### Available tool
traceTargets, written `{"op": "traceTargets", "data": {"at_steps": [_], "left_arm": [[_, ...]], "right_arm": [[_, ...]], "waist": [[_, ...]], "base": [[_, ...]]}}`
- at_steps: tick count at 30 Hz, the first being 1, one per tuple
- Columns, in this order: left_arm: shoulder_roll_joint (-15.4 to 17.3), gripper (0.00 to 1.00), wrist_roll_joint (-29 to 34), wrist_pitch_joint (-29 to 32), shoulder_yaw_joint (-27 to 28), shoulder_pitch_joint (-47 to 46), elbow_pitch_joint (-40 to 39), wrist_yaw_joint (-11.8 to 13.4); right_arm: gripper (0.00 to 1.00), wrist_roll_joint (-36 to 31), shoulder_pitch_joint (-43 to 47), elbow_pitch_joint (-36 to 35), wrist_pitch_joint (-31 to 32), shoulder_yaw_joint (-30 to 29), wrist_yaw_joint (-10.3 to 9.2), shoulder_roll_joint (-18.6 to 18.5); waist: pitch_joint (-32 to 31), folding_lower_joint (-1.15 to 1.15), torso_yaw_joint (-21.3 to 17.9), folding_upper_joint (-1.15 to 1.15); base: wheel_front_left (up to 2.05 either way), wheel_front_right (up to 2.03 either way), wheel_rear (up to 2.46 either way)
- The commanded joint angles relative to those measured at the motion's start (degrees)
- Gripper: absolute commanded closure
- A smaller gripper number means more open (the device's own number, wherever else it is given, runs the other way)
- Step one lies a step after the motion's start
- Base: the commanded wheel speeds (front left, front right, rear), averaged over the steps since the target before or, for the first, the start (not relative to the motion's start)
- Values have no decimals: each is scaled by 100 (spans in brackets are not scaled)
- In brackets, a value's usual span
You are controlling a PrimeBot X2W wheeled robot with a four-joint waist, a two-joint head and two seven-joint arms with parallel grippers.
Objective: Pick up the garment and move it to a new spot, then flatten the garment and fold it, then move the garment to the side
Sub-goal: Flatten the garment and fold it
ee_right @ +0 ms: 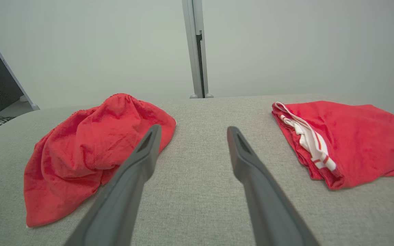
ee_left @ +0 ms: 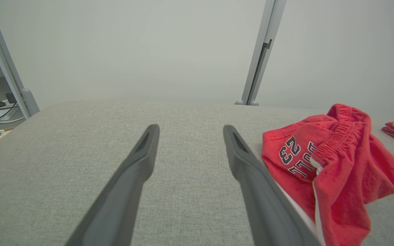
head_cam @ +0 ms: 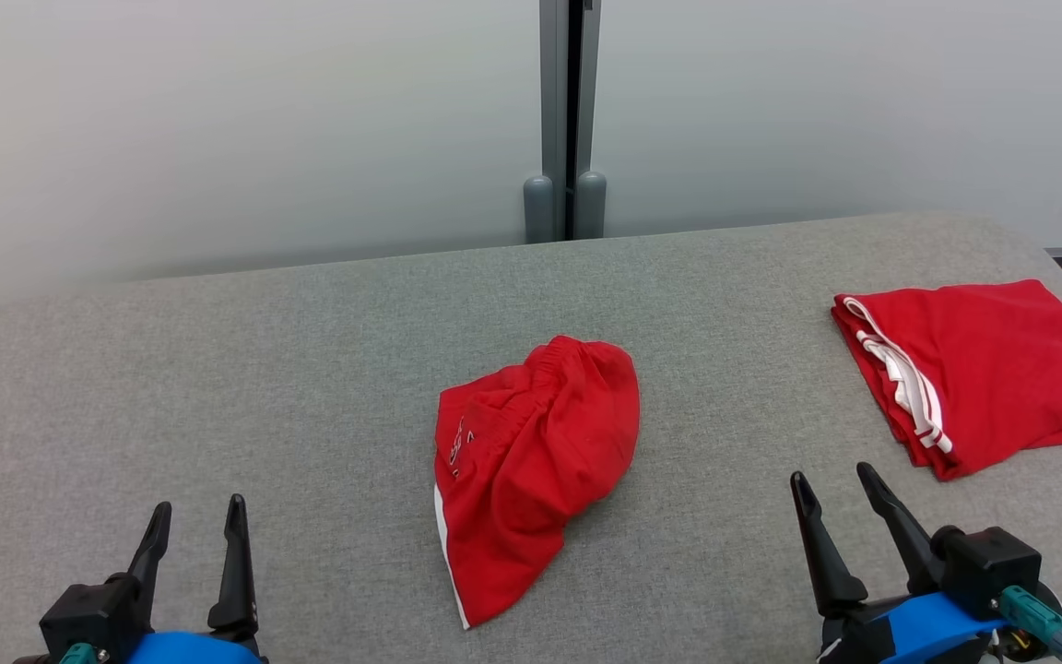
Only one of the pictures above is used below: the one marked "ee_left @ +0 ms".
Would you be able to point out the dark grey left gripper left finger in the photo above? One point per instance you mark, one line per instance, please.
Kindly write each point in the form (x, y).
(121, 198)

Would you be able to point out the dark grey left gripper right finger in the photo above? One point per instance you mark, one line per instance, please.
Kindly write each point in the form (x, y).
(265, 205)

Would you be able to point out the red shorts with white trim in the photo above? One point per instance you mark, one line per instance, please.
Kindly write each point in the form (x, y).
(351, 177)

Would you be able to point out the black power adapter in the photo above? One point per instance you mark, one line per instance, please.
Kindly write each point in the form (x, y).
(11, 98)

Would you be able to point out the grey partition post two feet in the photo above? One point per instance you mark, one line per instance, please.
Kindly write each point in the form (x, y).
(263, 51)

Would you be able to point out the grey partition post one foot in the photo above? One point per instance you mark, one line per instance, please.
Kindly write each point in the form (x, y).
(3, 61)

